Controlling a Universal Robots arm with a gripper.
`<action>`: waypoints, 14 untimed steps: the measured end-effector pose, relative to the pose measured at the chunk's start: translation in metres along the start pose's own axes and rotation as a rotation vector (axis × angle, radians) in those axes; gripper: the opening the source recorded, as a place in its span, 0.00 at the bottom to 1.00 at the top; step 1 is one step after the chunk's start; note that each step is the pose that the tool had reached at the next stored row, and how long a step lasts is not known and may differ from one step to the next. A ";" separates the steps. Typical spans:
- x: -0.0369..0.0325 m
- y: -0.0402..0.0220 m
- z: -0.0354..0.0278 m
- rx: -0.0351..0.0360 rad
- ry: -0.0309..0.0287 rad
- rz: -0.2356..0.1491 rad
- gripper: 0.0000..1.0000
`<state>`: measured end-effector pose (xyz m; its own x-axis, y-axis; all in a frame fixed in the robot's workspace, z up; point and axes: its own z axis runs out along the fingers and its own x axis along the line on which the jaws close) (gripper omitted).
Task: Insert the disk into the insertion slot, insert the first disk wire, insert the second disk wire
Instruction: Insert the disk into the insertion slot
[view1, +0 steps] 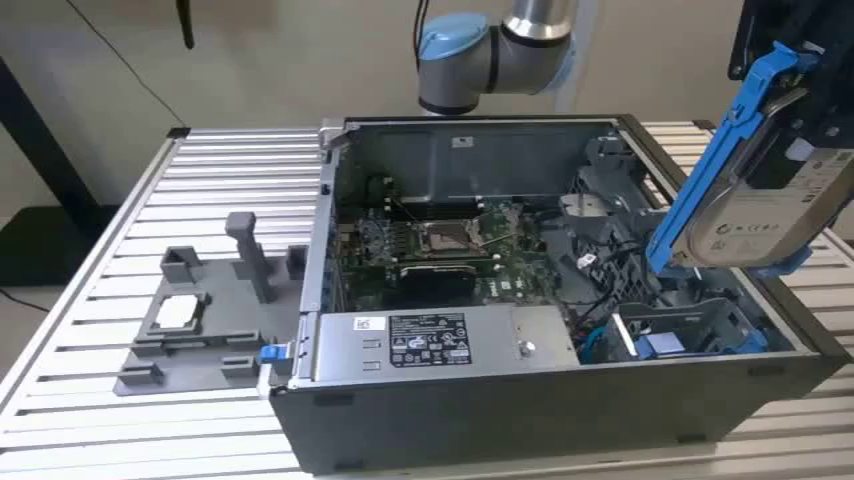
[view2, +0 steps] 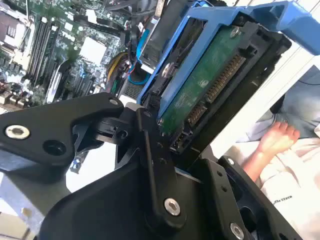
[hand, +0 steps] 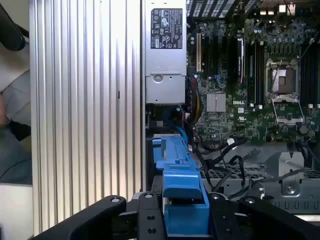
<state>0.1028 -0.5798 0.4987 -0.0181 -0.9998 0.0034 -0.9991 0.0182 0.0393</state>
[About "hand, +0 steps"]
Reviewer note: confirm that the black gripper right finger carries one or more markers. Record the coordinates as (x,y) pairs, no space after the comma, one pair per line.
(225,222)

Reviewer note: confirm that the green Dell motherboard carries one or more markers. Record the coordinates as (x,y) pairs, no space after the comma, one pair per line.
(250,120)

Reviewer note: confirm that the white expansion slot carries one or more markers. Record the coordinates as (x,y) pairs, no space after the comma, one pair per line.
(198,52)

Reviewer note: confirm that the hard disk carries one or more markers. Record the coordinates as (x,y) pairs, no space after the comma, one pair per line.
(181,182)

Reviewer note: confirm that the black RAM slot bank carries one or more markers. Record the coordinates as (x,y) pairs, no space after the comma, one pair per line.
(255,72)
(311,75)

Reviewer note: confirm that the metal socket cover frame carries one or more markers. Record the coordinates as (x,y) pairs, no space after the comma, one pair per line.
(285,99)

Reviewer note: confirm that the round silver coin battery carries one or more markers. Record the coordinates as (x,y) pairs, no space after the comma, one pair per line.
(303,129)

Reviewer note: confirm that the CPU socket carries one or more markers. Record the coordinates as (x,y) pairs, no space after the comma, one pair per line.
(285,80)

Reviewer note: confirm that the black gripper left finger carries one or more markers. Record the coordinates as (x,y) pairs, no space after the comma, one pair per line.
(145,220)

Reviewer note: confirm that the perforated metal drive cage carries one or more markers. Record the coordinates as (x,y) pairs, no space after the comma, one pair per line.
(295,190)

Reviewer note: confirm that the silver power supply box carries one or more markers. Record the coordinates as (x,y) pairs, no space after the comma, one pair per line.
(165,82)

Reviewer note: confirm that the black padded armrest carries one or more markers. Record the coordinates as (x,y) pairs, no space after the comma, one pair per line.
(11,30)

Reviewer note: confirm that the thin metal locking lever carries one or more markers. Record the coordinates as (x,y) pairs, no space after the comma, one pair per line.
(276,76)

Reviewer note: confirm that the silver finned chipset heatsink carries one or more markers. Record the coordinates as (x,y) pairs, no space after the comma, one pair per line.
(216,102)

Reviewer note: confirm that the person in grey clothes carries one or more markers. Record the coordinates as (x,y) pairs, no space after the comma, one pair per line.
(15,150)

